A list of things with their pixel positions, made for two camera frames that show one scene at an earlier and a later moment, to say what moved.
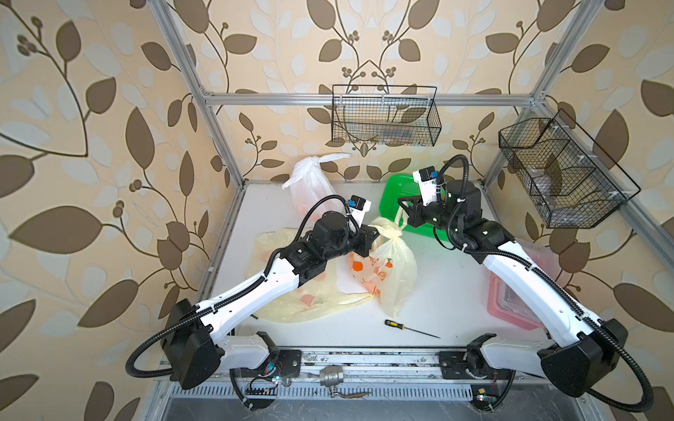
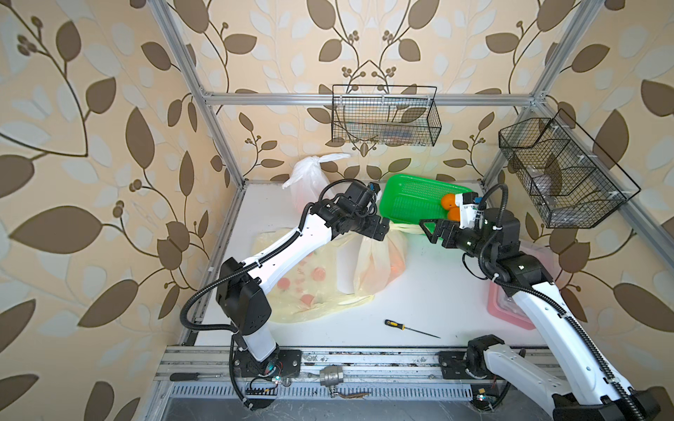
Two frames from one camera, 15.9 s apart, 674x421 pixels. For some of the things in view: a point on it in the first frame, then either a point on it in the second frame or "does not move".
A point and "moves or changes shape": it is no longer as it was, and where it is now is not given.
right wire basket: [572, 182] does not move
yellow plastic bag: [389, 267] moves or changes shape
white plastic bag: [309, 185] does not move
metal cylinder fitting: [331, 375] does not move
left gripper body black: [356, 242] to [367, 225]
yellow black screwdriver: [401, 326] does not move
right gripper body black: [436, 214] to [469, 240]
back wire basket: [389, 115] does not move
